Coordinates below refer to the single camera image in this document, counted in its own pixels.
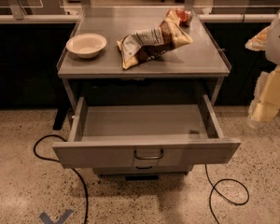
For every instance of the brown and white chip bag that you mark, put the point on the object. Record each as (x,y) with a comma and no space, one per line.
(147,45)

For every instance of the grey metal drawer cabinet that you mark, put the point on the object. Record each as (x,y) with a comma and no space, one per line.
(178,77)

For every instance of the red snack bag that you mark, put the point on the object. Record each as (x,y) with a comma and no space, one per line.
(180,16)

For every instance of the grey middle drawer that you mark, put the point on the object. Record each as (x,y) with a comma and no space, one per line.
(142,170)

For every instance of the dark counter with white rail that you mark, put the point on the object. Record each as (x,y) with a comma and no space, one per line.
(29,54)

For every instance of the grey top drawer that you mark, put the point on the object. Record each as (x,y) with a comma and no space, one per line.
(145,135)

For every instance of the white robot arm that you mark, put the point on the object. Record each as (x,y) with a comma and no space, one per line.
(268,40)

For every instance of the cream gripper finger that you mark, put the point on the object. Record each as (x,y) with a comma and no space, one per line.
(268,105)
(257,93)

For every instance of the white ceramic bowl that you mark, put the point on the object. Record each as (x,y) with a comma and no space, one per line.
(86,46)

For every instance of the grey drawer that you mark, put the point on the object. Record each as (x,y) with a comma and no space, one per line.
(142,170)
(145,135)

